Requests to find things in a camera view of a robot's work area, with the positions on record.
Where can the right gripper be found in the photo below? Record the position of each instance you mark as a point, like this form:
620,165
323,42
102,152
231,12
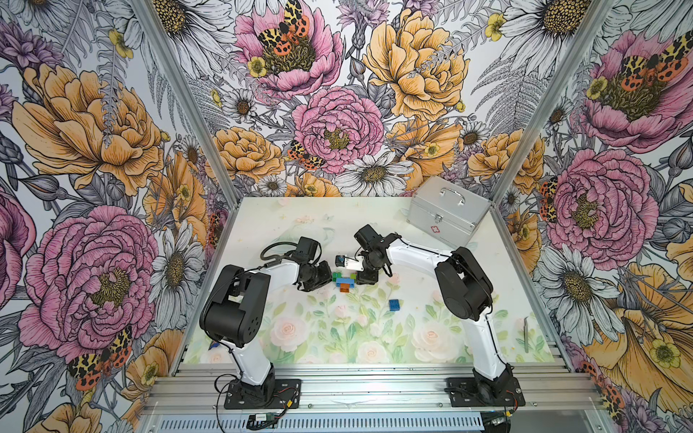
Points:
366,279

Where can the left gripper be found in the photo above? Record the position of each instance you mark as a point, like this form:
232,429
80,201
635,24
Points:
324,279

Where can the blue long lego brick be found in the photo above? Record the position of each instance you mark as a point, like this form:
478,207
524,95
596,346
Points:
345,283

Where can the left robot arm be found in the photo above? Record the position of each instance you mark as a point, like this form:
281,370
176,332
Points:
233,314

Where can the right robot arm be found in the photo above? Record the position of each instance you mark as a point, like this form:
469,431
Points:
466,291

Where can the silver first aid case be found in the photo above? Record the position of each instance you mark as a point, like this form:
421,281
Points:
447,212

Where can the small green circuit board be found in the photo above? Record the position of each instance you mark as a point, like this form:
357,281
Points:
260,421

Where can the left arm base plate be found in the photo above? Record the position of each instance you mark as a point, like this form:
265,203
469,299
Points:
274,394

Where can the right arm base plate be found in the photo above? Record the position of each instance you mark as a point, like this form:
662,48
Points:
479,392

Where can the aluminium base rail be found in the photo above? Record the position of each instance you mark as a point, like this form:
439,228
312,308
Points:
544,387

